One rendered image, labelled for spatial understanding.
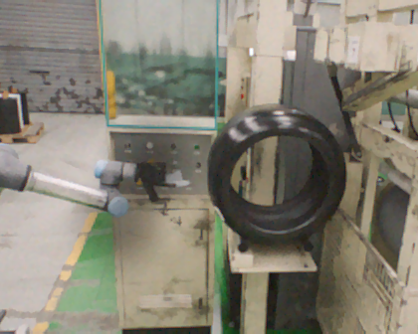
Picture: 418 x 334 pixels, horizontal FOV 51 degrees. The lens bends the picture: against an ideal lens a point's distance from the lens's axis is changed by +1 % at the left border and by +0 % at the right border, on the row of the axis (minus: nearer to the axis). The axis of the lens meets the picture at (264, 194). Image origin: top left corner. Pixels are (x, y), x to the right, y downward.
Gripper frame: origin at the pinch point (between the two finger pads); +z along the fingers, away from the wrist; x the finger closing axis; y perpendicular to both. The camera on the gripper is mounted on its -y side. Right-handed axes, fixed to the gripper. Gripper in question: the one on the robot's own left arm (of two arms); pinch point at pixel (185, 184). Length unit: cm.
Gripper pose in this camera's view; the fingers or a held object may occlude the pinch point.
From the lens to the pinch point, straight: 180.5
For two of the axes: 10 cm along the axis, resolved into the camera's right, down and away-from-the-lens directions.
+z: 9.8, 1.2, 1.8
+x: -1.3, -3.3, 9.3
